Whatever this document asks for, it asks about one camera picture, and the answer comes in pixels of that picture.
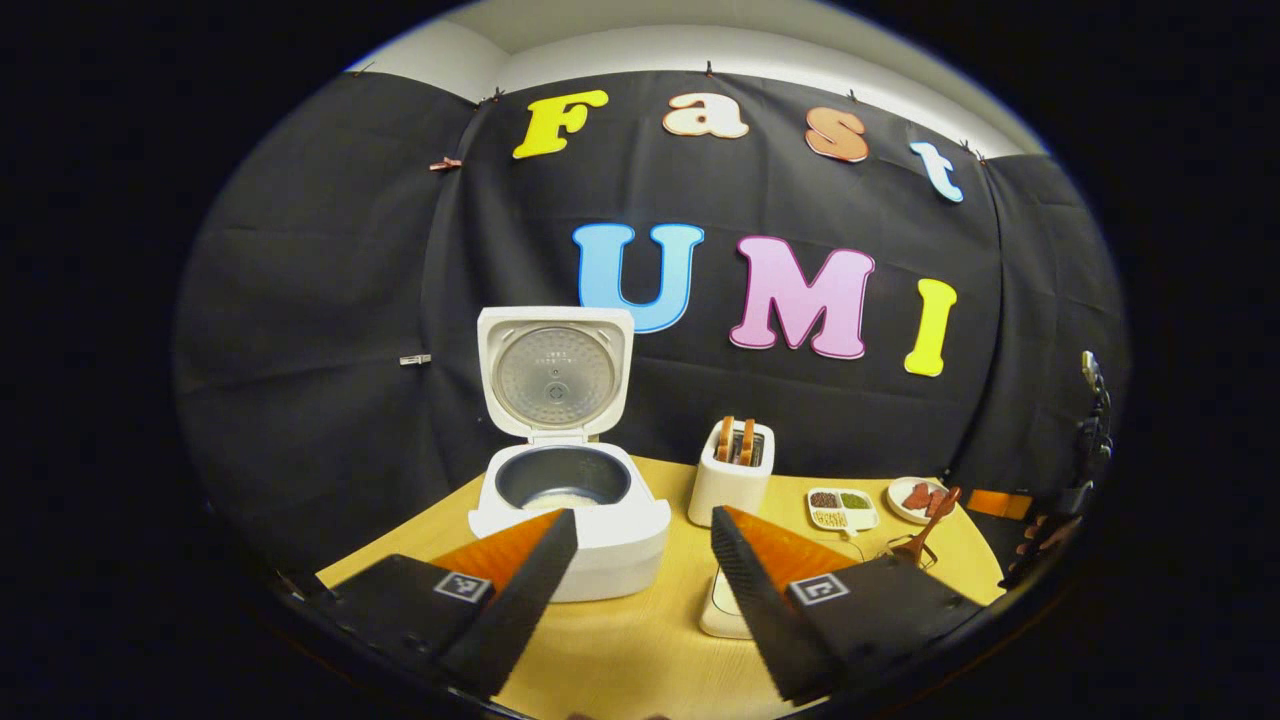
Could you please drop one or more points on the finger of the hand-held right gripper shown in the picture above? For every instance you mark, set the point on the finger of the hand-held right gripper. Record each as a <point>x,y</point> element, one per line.
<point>995,504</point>

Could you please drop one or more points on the pink cloth clip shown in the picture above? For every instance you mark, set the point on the pink cloth clip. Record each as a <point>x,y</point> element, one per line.
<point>446,163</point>

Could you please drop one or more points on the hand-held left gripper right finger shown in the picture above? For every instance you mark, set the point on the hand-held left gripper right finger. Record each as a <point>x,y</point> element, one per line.
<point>765,615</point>

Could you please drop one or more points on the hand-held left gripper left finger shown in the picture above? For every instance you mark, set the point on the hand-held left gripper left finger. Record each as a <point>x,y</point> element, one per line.
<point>515,610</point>

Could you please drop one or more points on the clear tray of rice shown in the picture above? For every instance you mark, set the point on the clear tray of rice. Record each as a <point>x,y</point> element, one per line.
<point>722,600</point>

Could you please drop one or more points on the white round plate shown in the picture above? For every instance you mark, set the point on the white round plate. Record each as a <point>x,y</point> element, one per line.
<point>900,505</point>

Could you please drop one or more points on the red meat piece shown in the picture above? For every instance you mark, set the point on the red meat piece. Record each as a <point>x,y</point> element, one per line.
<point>936,502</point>
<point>916,495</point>

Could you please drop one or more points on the white toaster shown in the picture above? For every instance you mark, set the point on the white toaster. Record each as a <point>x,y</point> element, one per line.
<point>725,490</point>

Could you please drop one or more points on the toasted bread slice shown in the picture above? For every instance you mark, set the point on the toasted bread slice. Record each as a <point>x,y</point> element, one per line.
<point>725,440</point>
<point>746,443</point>

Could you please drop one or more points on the white rice cooker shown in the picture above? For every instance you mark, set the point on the white rice cooker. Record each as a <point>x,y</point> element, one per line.
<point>620,545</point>

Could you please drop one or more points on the white divided dish of beans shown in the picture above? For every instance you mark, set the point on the white divided dish of beans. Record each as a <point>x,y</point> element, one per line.
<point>842,508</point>

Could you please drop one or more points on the black backdrop cloth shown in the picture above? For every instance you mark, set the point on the black backdrop cloth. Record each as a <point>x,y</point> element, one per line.
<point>330,300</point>

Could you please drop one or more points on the brown wooden spoon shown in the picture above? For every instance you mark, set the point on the brown wooden spoon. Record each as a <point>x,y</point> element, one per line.
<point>925,535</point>

